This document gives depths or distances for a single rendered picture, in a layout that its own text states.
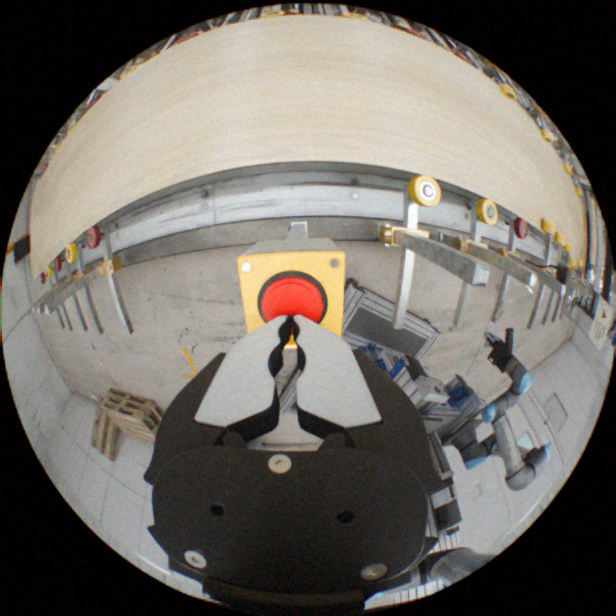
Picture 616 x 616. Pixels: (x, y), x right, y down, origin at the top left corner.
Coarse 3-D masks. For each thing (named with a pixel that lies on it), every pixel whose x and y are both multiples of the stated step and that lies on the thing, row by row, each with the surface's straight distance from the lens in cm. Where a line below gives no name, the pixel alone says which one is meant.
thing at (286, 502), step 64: (192, 448) 7; (320, 448) 6; (192, 512) 6; (256, 512) 6; (320, 512) 5; (384, 512) 6; (192, 576) 7; (256, 576) 6; (320, 576) 6; (384, 576) 6
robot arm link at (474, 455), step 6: (474, 444) 119; (480, 444) 122; (486, 444) 121; (468, 450) 118; (474, 450) 118; (480, 450) 119; (486, 450) 121; (462, 456) 121; (468, 456) 118; (474, 456) 117; (480, 456) 118; (486, 456) 123; (468, 462) 118; (474, 462) 117; (480, 462) 118; (468, 468) 120
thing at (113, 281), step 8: (104, 232) 86; (104, 240) 87; (104, 248) 87; (104, 256) 88; (112, 256) 88; (112, 280) 87; (112, 288) 89; (120, 296) 89; (120, 304) 89; (120, 312) 90; (128, 320) 92; (128, 328) 92
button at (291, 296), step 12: (276, 288) 13; (288, 288) 13; (300, 288) 13; (312, 288) 14; (264, 300) 14; (276, 300) 14; (288, 300) 14; (300, 300) 14; (312, 300) 14; (264, 312) 14; (276, 312) 14; (288, 312) 14; (300, 312) 14; (312, 312) 14
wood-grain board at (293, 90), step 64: (192, 64) 79; (256, 64) 64; (320, 64) 62; (384, 64) 70; (448, 64) 97; (128, 128) 78; (192, 128) 57; (256, 128) 50; (320, 128) 49; (384, 128) 53; (448, 128) 66; (512, 128) 107; (64, 192) 119; (128, 192) 66; (512, 192) 85; (576, 256) 224
